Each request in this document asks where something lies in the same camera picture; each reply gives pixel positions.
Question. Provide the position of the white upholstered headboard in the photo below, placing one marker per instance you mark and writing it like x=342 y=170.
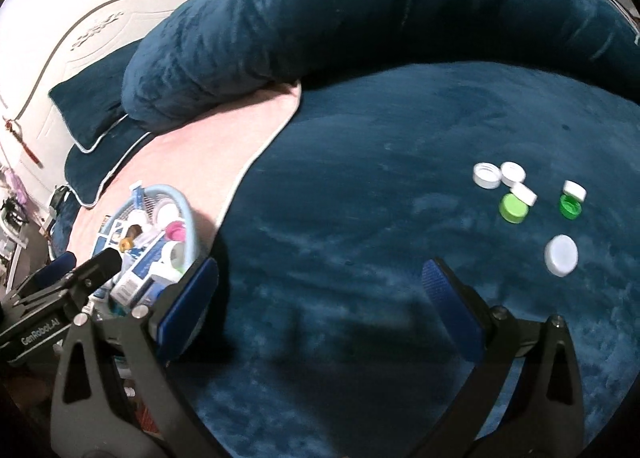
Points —
x=44 y=42

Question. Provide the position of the pink bottle cap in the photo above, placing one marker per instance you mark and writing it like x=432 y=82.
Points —
x=175 y=231

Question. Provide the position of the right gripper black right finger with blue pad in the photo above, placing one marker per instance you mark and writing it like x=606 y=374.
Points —
x=523 y=397

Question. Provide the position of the dark blue rolled bolster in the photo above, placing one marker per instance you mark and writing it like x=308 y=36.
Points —
x=209 y=52

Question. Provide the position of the dark blue plush blanket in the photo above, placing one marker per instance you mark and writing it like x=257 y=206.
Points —
x=322 y=341

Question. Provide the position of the blue white medicine box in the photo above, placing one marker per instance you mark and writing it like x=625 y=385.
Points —
x=145 y=266

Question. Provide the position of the white round cap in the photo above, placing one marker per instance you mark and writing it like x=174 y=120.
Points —
x=512 y=173

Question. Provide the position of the white cap near dark green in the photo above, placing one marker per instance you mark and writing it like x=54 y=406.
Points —
x=574 y=190

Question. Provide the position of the large white bottle cap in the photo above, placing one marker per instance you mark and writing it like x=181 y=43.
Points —
x=561 y=255

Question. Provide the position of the dark blue piped pillow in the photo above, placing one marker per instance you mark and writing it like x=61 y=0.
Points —
x=90 y=102
x=88 y=174

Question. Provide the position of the pink bed sheet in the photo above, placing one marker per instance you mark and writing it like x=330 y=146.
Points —
x=205 y=161

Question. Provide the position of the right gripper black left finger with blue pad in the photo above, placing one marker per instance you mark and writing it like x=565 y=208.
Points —
x=112 y=396

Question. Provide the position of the white open cap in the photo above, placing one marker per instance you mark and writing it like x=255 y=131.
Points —
x=172 y=254

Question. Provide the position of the dark green bottle cap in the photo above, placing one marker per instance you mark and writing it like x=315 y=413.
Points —
x=570 y=207

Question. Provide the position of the white cap on light green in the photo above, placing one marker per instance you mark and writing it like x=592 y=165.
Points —
x=523 y=193

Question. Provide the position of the white ridged cap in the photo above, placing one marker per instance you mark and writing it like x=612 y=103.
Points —
x=486 y=175

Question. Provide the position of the light green cap under white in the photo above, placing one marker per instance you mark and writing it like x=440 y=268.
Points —
x=512 y=209

